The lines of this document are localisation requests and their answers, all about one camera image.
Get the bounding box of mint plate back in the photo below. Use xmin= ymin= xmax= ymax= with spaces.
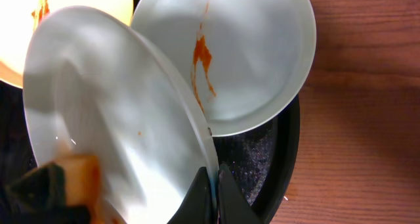
xmin=131 ymin=0 xmax=316 ymax=137

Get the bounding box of black round tray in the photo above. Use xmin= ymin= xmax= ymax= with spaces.
xmin=1 ymin=25 xmax=300 ymax=223

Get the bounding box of yellow green scrub sponge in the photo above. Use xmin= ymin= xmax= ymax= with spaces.
xmin=1 ymin=155 xmax=104 ymax=224

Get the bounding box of yellow plate with sauce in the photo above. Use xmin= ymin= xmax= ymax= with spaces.
xmin=1 ymin=0 xmax=134 ymax=89

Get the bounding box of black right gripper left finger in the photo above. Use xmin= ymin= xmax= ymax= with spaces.
xmin=168 ymin=167 xmax=215 ymax=224

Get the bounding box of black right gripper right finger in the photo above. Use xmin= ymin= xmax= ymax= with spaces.
xmin=217 ymin=164 xmax=263 ymax=224

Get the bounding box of mint plate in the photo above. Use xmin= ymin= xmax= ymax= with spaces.
xmin=23 ymin=7 xmax=218 ymax=223
xmin=131 ymin=0 xmax=316 ymax=137

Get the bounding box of mint plate front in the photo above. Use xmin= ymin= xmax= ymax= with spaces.
xmin=23 ymin=7 xmax=218 ymax=223

